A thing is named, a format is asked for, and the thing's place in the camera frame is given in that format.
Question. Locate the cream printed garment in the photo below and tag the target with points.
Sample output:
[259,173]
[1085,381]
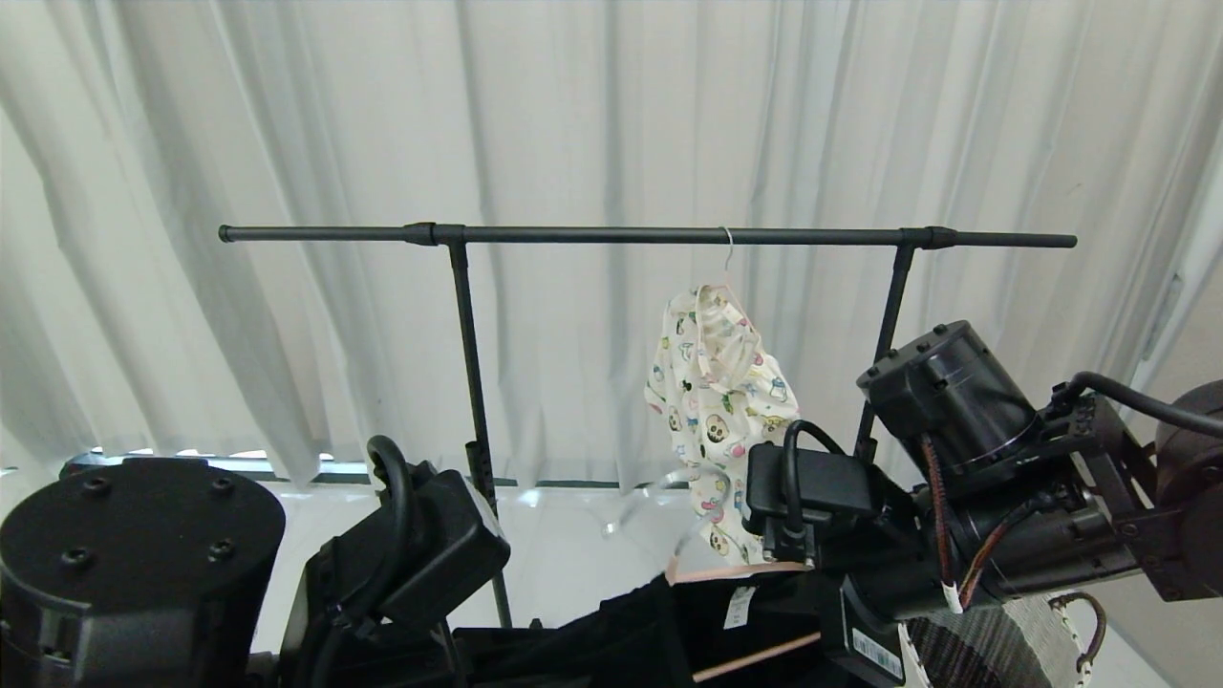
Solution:
[717,401]

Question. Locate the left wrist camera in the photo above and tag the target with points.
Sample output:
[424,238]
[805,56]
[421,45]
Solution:
[430,545]

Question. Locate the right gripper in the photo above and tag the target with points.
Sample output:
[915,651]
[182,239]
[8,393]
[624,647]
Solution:
[879,592]

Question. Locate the white curtain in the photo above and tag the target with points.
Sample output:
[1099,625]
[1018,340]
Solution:
[669,115]

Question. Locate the black clothes rack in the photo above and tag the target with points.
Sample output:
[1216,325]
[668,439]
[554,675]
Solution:
[669,235]

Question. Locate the black garment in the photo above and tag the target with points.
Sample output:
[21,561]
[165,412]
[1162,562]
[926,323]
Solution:
[611,635]

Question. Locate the white laundry basket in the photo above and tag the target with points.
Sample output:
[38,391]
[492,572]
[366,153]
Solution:
[1013,640]

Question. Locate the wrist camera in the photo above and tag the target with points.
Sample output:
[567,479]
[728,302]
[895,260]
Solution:
[812,487]
[430,545]

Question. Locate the pink clothes hanger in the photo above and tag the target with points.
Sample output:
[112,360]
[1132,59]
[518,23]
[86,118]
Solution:
[728,250]
[736,570]

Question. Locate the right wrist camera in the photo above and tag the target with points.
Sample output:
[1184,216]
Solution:
[812,487]

